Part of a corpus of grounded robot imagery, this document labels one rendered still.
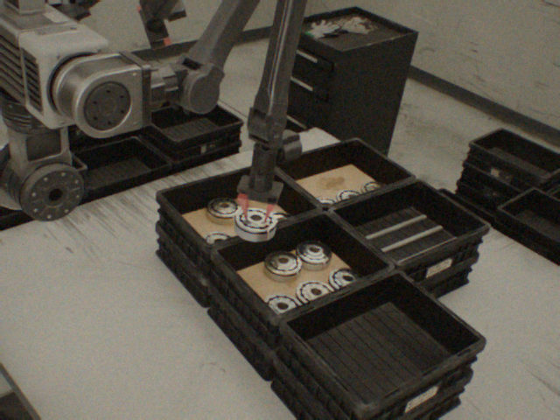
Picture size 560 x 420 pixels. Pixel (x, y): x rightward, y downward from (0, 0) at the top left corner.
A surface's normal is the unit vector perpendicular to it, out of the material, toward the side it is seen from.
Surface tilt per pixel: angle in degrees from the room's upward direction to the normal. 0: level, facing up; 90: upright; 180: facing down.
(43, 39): 0
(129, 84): 90
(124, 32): 90
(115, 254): 0
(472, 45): 90
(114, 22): 90
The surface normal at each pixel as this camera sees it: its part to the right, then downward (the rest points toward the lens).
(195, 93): 0.68, 0.37
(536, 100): -0.73, 0.31
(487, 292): 0.11, -0.82
